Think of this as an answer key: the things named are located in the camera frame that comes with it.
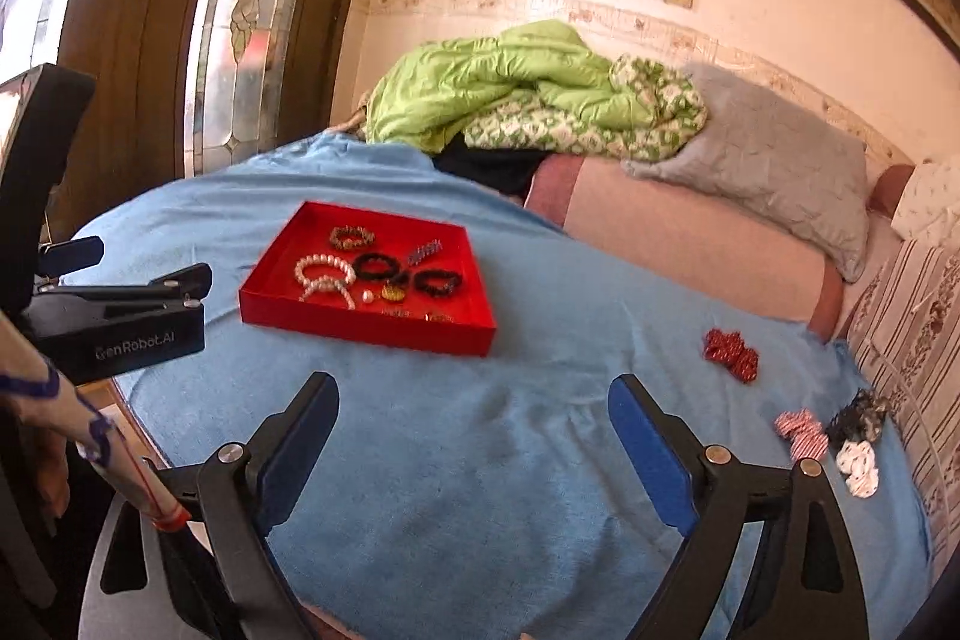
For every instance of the gold brown ornament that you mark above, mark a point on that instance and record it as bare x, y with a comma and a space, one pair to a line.
392, 293

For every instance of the white printed cloth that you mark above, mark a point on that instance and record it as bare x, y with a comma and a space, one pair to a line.
934, 197

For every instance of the black cloth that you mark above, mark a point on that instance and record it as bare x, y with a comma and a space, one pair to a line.
487, 168

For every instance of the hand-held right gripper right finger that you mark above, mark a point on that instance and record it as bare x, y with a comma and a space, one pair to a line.
652, 460

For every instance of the grey quilted pillow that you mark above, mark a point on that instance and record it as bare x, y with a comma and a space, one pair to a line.
765, 160

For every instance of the black lace scrunchie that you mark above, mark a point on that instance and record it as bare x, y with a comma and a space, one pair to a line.
855, 419

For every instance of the wooden window frame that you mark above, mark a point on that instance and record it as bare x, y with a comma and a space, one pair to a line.
135, 10

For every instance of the red polka dot scrunchie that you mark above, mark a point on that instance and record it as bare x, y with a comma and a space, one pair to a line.
731, 355

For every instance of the white scrunchie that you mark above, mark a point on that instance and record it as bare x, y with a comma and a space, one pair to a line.
859, 467

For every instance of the white printed stick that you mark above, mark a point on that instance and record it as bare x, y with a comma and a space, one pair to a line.
82, 419

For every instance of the red tray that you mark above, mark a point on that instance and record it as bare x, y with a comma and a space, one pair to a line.
337, 325

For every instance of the striped floral cushion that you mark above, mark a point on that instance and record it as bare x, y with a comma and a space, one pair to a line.
915, 325

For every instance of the dark beaded hair clip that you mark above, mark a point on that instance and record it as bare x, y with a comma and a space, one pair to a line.
425, 250

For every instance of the pink folded quilt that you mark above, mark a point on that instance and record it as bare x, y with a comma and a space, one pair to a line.
675, 227

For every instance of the person's left hand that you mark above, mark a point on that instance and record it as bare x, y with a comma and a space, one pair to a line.
49, 467

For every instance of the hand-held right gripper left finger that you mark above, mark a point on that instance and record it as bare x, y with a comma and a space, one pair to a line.
300, 460

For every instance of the stained glass window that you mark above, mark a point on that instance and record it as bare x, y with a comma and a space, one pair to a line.
255, 10

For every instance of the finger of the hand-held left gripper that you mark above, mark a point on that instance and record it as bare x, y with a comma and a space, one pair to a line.
150, 295
75, 254

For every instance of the green patterned quilt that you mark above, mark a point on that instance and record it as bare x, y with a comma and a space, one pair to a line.
480, 78

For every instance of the red plaid scrunchie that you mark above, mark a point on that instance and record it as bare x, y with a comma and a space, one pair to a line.
802, 434

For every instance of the blue blanket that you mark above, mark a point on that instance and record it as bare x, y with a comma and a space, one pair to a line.
487, 445

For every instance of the pink pillow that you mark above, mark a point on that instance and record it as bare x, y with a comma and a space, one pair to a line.
889, 190

